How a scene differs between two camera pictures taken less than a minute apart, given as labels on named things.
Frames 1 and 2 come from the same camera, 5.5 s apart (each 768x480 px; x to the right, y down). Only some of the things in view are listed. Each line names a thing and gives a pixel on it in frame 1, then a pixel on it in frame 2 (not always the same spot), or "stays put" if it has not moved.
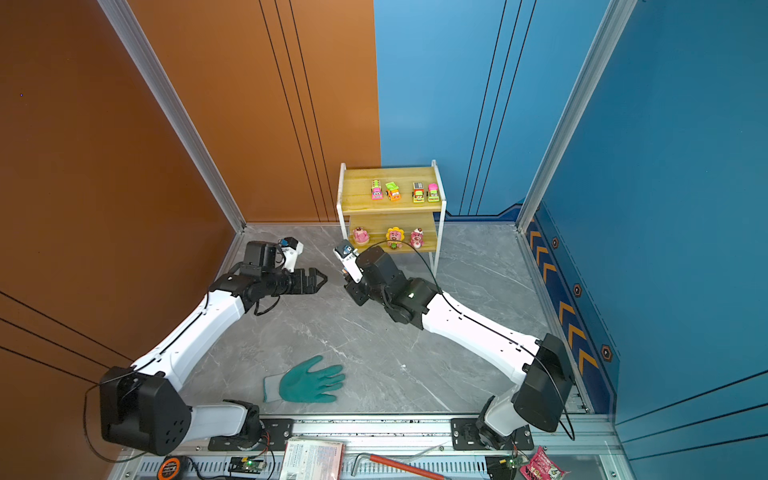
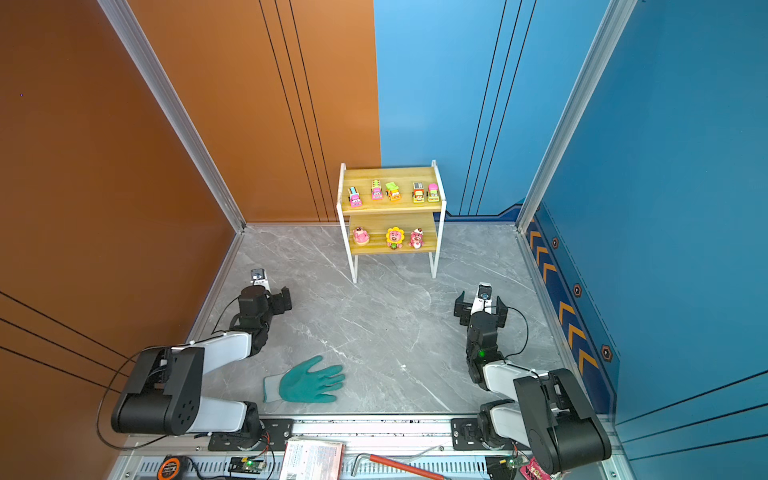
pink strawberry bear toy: (417, 238) stays put
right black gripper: (354, 290) to (464, 310)
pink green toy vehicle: (432, 193) stays put
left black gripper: (313, 286) to (279, 308)
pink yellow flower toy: (395, 236) stays put
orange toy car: (393, 192) stays put
